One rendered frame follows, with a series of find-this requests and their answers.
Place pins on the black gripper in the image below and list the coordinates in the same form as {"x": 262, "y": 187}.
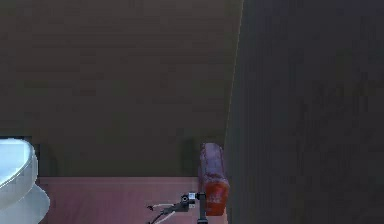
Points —
{"x": 182, "y": 206}

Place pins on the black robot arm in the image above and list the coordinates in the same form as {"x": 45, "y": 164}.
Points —
{"x": 202, "y": 213}

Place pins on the white toilet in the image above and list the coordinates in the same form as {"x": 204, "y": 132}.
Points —
{"x": 16, "y": 180}

